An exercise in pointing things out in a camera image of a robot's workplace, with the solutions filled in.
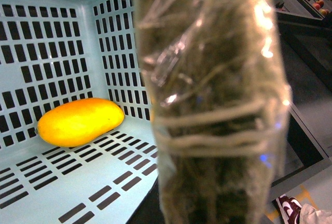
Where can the yellow mango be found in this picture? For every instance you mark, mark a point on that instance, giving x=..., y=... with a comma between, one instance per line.
x=79, y=122

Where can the maroon white sneaker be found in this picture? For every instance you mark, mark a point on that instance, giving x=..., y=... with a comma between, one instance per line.
x=289, y=208

